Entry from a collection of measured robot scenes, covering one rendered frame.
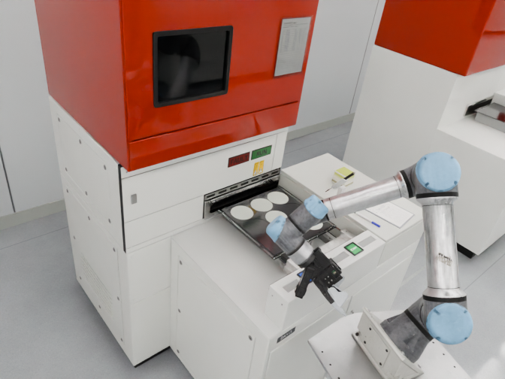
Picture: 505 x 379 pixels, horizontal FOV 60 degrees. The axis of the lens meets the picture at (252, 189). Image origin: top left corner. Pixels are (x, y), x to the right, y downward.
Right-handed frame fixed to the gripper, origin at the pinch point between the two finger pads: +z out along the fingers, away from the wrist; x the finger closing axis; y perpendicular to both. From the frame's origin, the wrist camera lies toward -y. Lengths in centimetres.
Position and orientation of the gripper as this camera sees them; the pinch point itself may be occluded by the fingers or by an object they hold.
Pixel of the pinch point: (343, 305)
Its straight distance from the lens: 146.5
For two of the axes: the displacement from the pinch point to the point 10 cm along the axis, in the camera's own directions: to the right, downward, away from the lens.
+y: 7.1, -6.5, -2.5
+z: 6.9, 7.2, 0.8
